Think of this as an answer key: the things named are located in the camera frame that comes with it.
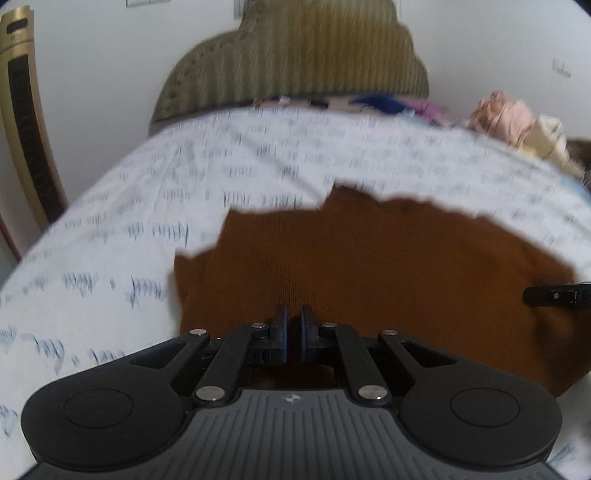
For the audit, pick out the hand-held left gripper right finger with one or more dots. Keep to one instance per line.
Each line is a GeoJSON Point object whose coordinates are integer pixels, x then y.
{"type": "Point", "coordinates": [304, 337]}

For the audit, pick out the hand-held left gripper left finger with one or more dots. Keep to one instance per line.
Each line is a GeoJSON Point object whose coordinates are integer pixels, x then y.
{"type": "Point", "coordinates": [284, 337]}

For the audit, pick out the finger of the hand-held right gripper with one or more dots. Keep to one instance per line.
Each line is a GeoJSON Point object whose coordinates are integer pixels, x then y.
{"type": "Point", "coordinates": [554, 295]}

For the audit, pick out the brown knit garment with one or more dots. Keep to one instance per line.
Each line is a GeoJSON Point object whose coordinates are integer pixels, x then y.
{"type": "Point", "coordinates": [369, 258]}

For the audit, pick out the dark brown cloth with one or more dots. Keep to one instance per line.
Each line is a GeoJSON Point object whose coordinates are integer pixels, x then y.
{"type": "Point", "coordinates": [581, 159]}

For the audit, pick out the cream crumpled cloth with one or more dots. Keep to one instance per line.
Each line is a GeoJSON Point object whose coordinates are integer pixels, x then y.
{"type": "Point", "coordinates": [547, 138]}

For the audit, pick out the white printed bedsheet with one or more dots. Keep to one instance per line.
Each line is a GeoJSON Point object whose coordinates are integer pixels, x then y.
{"type": "Point", "coordinates": [277, 161]}

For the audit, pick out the pink crumpled cloth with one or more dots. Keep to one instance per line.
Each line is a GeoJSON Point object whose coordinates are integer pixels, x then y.
{"type": "Point", "coordinates": [503, 115]}

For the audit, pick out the purple cloth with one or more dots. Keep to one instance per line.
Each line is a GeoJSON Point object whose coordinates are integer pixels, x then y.
{"type": "Point", "coordinates": [429, 110]}

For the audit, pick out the blue cloth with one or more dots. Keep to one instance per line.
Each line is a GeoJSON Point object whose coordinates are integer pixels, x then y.
{"type": "Point", "coordinates": [383, 102]}

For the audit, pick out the olive upholstered headboard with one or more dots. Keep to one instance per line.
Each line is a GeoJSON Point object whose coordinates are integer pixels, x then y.
{"type": "Point", "coordinates": [286, 55]}

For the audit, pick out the red-brown wooden trim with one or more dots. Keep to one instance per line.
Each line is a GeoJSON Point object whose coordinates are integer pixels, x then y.
{"type": "Point", "coordinates": [7, 237]}

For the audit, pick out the gold tower fan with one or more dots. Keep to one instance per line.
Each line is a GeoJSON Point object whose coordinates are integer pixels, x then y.
{"type": "Point", "coordinates": [23, 115]}

